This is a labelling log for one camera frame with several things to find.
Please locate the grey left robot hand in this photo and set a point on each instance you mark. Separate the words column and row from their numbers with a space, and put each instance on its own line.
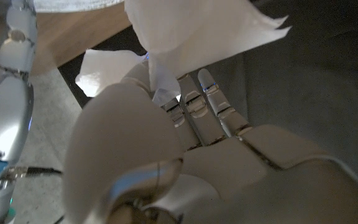
column 129, row 140

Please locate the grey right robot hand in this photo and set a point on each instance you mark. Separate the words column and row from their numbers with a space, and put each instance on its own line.
column 5, row 118

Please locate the white tissue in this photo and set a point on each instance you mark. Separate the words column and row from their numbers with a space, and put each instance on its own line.
column 197, row 31

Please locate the white plastic plate gold rim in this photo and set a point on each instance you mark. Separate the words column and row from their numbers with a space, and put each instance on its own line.
column 73, row 4

